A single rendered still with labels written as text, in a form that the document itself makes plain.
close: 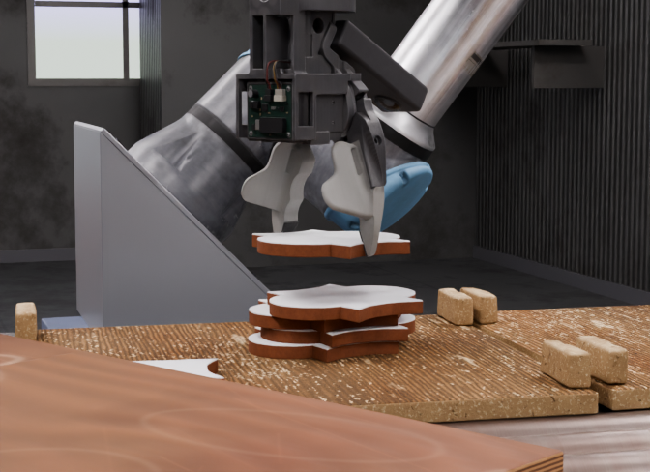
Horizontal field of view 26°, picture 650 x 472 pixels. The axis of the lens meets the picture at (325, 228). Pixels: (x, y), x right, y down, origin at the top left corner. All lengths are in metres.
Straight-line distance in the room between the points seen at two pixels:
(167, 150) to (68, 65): 7.56
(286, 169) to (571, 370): 0.31
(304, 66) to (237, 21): 7.54
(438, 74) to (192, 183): 0.29
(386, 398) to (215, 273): 0.59
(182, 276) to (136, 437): 1.07
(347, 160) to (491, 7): 0.45
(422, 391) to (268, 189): 0.25
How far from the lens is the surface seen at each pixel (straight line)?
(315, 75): 1.10
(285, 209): 1.19
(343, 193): 1.10
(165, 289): 1.55
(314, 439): 0.48
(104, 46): 9.17
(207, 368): 1.05
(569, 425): 1.02
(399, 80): 1.19
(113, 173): 1.53
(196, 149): 1.57
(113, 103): 9.19
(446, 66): 1.53
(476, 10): 1.53
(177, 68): 8.56
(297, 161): 1.18
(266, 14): 1.11
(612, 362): 1.06
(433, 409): 1.00
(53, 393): 0.55
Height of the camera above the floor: 1.16
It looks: 6 degrees down
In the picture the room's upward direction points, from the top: straight up
